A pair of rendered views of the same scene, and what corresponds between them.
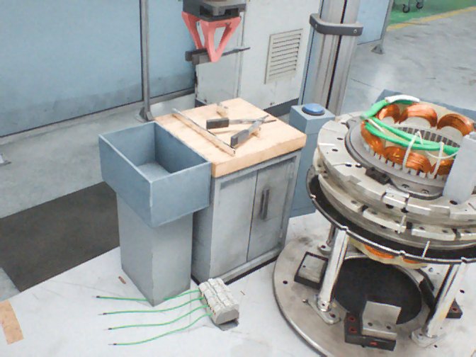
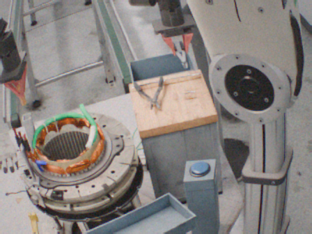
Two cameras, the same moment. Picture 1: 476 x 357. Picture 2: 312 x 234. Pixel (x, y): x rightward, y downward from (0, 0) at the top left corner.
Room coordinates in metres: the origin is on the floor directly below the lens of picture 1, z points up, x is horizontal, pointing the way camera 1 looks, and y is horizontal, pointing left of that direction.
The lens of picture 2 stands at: (1.60, -1.05, 2.06)
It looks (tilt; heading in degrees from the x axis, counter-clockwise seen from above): 37 degrees down; 130
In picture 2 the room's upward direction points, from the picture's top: 11 degrees counter-clockwise
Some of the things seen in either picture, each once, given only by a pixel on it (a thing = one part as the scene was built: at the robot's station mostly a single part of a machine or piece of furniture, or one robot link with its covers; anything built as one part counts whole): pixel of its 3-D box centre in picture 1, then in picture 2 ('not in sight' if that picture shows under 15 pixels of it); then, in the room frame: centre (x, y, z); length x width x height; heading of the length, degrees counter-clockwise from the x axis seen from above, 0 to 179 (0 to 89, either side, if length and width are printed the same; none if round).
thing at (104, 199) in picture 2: not in sight; (90, 203); (0.78, -0.37, 1.05); 0.09 x 0.04 x 0.01; 42
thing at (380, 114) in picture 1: (387, 116); not in sight; (0.72, -0.23, 1.12); 0.06 x 0.02 x 0.04; 132
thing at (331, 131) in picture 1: (418, 155); (69, 155); (0.66, -0.28, 1.09); 0.32 x 0.32 x 0.01
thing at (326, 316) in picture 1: (324, 308); not in sight; (0.59, -0.17, 0.81); 0.07 x 0.03 x 0.01; 34
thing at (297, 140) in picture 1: (229, 132); (172, 102); (0.75, 0.03, 1.05); 0.20 x 0.19 x 0.02; 132
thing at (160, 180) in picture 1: (154, 219); (169, 107); (0.65, 0.14, 0.92); 0.17 x 0.11 x 0.28; 42
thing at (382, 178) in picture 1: (377, 174); not in sight; (0.57, -0.19, 1.10); 0.03 x 0.01 x 0.01; 41
